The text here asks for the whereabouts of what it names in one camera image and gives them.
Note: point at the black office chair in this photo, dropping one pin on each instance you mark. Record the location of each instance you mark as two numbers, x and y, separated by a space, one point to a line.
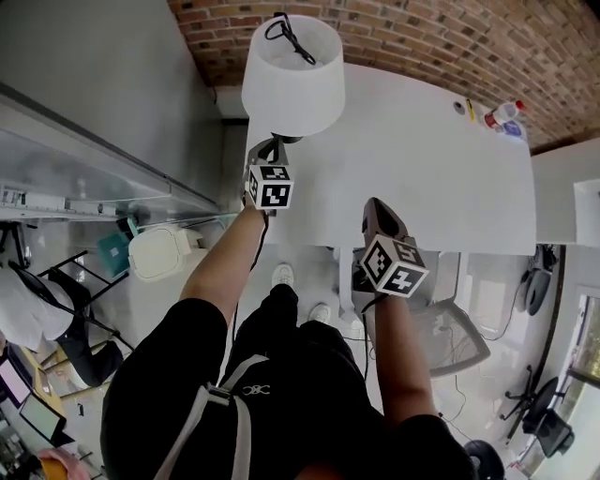
544 412

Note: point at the white table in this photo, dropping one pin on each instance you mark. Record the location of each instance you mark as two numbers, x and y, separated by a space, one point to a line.
422 187

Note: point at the person's white right shoe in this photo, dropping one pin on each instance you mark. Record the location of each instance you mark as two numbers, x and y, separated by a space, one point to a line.
320 313

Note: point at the laptop with bright screen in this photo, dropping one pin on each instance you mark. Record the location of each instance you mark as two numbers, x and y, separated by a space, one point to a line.
13 382

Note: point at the glass partition rail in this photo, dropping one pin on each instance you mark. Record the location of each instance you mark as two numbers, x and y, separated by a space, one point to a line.
103 154

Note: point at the teal box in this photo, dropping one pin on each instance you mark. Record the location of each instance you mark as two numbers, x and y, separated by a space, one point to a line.
112 250

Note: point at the blue round lid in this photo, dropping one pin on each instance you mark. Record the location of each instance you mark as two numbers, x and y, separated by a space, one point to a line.
513 128

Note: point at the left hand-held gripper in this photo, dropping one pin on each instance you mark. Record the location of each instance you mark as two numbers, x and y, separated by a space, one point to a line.
274 190

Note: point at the white lidded bin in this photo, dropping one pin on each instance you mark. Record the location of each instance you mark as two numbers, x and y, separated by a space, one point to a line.
159 253

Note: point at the person's white shoe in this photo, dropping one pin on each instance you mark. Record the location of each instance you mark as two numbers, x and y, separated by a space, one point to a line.
320 313
283 274

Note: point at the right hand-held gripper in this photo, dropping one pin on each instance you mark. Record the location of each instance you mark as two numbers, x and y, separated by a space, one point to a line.
394 262

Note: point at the person's black clothing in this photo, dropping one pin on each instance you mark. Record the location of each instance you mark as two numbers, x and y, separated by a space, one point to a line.
281 398

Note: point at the person's left forearm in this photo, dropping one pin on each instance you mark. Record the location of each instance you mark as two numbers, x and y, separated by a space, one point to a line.
225 262

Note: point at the clear bottle with red cap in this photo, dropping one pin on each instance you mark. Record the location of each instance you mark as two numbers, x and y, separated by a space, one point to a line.
502 113

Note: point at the black round stool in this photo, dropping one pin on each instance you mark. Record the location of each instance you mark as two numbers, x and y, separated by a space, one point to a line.
483 461

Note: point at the person's right forearm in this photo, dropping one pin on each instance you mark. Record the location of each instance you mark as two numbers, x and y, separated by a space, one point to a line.
403 356

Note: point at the tablet with light screen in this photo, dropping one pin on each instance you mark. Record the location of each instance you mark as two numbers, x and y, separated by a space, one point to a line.
42 417

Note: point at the grey mesh office chair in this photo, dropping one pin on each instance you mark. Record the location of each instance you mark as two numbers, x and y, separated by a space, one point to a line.
450 337

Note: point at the yellow pen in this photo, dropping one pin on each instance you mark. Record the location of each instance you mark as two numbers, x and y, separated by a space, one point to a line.
470 110

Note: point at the white shade table lamp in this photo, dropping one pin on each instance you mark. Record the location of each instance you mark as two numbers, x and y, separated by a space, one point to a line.
293 94

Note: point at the person's white left shoe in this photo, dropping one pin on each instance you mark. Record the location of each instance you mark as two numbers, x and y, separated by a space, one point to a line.
283 274

